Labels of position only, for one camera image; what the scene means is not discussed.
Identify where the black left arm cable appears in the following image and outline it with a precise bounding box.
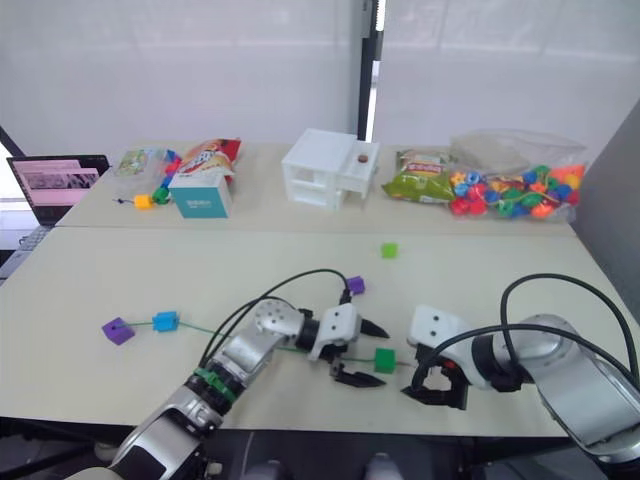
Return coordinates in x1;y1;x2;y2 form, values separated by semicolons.
199;269;352;374

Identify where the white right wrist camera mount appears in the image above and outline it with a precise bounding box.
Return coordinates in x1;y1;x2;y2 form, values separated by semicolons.
405;304;496;391

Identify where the clear bag of coloured beads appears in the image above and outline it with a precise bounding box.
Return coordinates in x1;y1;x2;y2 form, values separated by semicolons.
446;128;589;221

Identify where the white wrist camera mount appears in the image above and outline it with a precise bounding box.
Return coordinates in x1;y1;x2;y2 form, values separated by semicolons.
306;303;363;363
405;304;496;391

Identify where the green lace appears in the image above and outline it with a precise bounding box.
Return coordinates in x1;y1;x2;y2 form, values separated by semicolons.
118;319;416;372

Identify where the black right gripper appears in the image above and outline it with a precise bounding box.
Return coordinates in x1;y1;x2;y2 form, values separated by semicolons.
400;344;472;412

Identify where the green cable tie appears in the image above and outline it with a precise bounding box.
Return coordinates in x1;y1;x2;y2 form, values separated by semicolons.
193;367;237;412

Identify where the white model house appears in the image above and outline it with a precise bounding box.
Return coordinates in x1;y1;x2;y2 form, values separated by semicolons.
280;128;381;213

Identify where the blue block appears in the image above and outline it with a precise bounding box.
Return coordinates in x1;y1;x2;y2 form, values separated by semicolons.
151;311;180;333

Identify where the open laptop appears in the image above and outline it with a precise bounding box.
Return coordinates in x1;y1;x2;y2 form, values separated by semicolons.
0;154;112;281

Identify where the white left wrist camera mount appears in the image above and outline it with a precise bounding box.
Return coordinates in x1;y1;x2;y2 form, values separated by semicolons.
306;303;363;363

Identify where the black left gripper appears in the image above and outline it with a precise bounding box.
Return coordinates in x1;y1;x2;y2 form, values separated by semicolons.
314;316;391;389

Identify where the grey partition panel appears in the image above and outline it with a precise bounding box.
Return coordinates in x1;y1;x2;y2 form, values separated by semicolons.
567;97;640;321

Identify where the dark green block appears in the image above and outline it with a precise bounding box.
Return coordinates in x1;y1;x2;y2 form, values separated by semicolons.
374;348;398;374

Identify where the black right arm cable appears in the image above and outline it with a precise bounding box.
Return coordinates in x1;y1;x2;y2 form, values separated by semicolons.
412;272;640;401

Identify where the black upright pole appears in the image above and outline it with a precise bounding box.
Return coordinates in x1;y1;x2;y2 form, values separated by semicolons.
358;0;387;143

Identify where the red snack bag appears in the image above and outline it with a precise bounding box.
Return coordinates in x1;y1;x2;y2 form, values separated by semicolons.
173;137;243;187

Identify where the teal and white box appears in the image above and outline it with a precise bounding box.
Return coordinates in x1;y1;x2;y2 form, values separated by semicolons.
167;174;234;220

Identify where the green snack bag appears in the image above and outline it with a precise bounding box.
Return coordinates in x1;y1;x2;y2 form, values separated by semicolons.
381;149;459;205

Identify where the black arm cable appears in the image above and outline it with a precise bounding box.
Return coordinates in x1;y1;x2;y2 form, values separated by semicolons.
412;272;640;401
199;269;352;374

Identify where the clear bag of toys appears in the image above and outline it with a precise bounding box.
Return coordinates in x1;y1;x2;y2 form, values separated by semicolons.
114;146;182;182

